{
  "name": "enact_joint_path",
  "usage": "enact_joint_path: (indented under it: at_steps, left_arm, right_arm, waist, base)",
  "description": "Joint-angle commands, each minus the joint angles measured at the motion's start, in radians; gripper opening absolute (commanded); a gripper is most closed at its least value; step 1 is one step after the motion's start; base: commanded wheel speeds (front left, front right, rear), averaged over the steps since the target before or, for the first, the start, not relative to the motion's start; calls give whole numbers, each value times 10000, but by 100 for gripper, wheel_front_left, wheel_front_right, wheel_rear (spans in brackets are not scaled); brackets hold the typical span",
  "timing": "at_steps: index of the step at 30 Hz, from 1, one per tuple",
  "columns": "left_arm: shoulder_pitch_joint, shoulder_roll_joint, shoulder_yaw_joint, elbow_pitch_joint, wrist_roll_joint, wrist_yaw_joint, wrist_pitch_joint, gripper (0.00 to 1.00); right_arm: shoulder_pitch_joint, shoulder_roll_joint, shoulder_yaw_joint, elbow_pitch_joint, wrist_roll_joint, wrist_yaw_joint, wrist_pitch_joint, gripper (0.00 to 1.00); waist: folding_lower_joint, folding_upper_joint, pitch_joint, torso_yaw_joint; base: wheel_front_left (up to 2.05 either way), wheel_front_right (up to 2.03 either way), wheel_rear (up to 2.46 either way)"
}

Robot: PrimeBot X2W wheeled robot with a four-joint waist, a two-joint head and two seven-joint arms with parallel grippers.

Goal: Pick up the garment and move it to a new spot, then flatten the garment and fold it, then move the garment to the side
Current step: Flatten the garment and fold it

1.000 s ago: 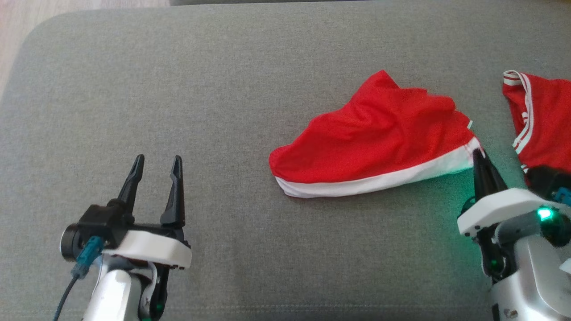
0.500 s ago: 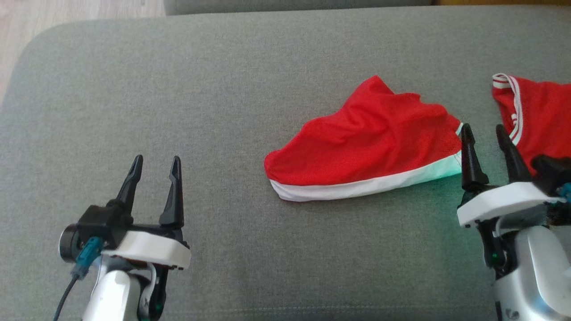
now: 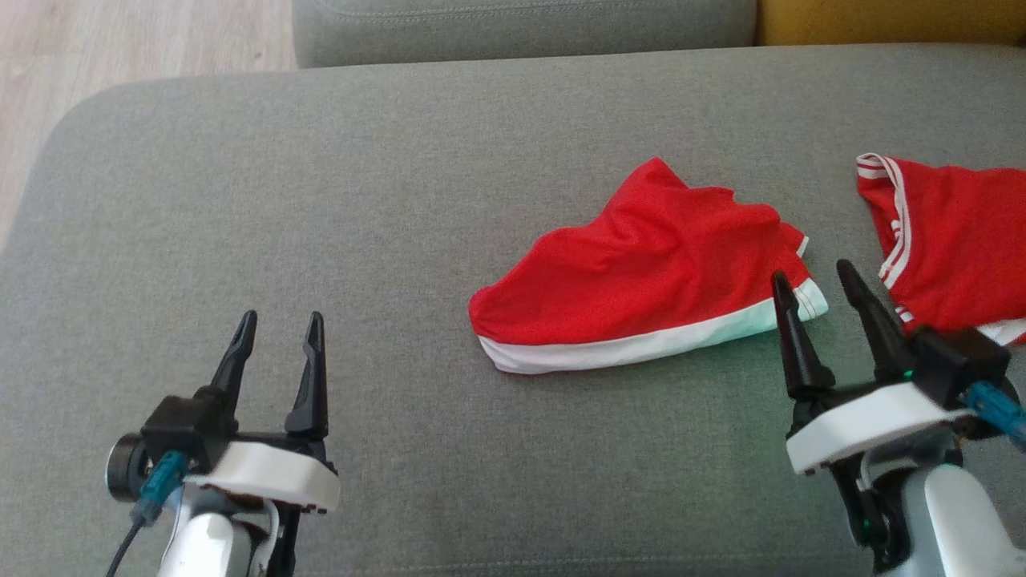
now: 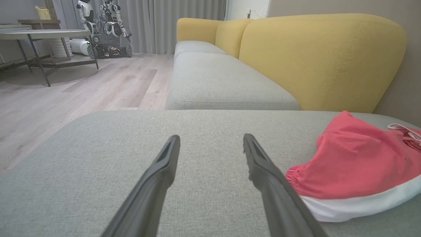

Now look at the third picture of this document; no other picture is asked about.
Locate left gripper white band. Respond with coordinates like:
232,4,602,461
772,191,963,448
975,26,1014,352
184,310,341,514

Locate black cable teal plug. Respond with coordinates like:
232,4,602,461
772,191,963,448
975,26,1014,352
964,381,1026,450
104,450,191,577

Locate right black cable teal plug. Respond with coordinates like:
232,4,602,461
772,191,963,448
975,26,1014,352
964,381,1026,450

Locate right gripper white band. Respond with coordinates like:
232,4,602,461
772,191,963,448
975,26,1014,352
770,259,974,478

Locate red shorts white waistband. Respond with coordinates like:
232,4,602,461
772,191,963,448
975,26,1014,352
468,155,830,377

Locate left black cable teal plug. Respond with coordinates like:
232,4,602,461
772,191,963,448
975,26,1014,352
104,450,191,577

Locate grey sofa seat cushion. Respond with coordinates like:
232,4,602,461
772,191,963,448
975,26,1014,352
292,0,759,70

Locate large grey sofa ottoman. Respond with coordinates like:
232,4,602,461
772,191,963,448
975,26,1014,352
0,43,1026,577

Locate red jersey striped white trim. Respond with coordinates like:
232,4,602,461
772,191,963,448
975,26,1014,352
855,151,1026,348

